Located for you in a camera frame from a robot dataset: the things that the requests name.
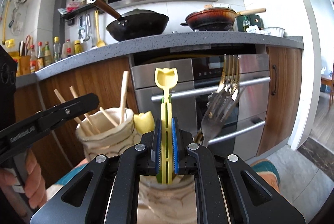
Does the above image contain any wooden cabinet door right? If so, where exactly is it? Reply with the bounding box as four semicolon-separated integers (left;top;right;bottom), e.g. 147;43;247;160
257;47;302;155

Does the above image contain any yellow hanging ladle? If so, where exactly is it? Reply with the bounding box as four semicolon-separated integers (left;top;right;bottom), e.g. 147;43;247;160
95;9;106;48

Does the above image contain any quilted printed table mat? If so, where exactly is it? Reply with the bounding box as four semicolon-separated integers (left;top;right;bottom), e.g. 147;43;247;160
46;158;280;199

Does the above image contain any stainless steel oven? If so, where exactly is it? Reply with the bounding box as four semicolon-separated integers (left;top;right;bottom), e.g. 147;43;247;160
131;54;271;160

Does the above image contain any wooden cabinet door left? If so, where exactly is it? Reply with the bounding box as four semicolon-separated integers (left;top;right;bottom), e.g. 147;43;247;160
36;56;138;166

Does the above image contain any person's left hand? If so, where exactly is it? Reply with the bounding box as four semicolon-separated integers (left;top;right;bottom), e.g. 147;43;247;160
1;149;47;216

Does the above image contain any green kettle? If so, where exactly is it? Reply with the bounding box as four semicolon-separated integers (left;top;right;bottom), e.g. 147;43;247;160
236;14;264;32

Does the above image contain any black wok with wooden handle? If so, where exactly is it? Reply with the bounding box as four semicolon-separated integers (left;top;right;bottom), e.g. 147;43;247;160
87;0;169;42

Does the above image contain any cream ceramic utensil holder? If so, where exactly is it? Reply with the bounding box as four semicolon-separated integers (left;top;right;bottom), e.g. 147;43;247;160
75;108;197;223

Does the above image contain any black wall spice shelf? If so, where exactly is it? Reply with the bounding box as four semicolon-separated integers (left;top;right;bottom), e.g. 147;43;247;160
61;4;97;21

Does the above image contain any white ceramic fluted dish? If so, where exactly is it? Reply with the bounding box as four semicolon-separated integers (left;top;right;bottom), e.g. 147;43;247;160
260;27;285;38

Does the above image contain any yellow-capped oil bottle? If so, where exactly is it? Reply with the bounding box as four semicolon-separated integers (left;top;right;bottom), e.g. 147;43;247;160
53;36;62;62

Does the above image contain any grey speckled countertop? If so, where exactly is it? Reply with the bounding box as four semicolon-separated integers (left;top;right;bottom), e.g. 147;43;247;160
16;31;304;88

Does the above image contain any wooden cabinet door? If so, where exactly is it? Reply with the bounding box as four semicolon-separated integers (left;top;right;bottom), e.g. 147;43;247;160
36;56;138;166
257;47;302;155

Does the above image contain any gold fork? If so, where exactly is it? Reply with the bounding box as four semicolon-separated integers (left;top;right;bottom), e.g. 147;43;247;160
200;55;240;144

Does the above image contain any yellow mustard bottle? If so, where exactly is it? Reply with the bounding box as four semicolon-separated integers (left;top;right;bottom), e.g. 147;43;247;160
74;40;83;54

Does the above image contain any red-label sauce bottle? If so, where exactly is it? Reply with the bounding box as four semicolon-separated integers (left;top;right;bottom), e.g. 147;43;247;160
37;42;44;70

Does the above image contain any red-brown frying pan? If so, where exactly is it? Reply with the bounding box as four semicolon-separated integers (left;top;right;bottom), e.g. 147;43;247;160
181;7;267;31

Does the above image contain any yellow plastic tulip utensil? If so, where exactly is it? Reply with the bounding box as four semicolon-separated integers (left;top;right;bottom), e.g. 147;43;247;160
154;68;179;184

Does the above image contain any silver fork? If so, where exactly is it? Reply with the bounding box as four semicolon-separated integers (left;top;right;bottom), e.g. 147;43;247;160
200;87;245;146

